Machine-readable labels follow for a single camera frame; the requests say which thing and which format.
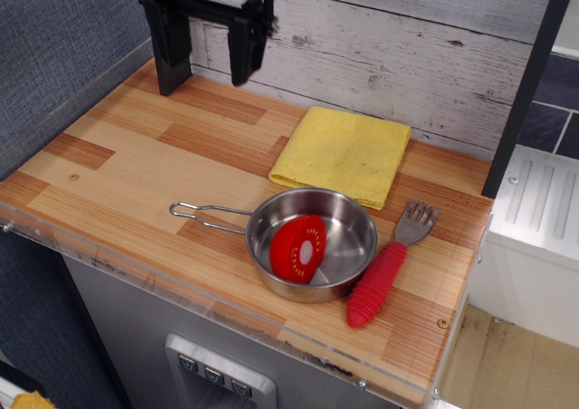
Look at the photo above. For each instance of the dark grey right post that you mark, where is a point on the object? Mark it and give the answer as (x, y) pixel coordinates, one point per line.
(545, 39)

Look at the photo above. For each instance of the white toy sink unit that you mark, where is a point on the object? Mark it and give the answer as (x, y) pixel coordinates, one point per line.
(527, 270)

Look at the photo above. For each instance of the yellow folded cloth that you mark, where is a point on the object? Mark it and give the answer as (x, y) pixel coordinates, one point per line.
(356, 155)

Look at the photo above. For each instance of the red-handled metal fork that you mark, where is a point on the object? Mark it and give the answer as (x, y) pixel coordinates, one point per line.
(371, 291)

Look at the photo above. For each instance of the stainless steel pot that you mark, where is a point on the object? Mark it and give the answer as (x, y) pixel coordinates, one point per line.
(351, 241)

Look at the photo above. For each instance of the dark grey left post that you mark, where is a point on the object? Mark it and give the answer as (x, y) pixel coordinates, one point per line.
(171, 77)

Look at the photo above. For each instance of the yellow object bottom left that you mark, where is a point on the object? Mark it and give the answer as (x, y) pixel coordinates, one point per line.
(32, 401)

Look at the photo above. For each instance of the silver button panel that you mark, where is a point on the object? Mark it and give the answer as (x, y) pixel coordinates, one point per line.
(206, 379)

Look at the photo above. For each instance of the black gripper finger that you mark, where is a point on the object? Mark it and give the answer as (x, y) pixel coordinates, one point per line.
(246, 47)
(170, 32)

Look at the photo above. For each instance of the grey toy cabinet front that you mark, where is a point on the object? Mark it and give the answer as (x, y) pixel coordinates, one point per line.
(133, 324)

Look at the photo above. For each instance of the red toy tomato half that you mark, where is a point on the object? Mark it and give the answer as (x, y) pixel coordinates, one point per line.
(298, 248)

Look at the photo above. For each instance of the dark grey post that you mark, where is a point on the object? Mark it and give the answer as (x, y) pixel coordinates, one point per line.
(545, 39)
(171, 77)

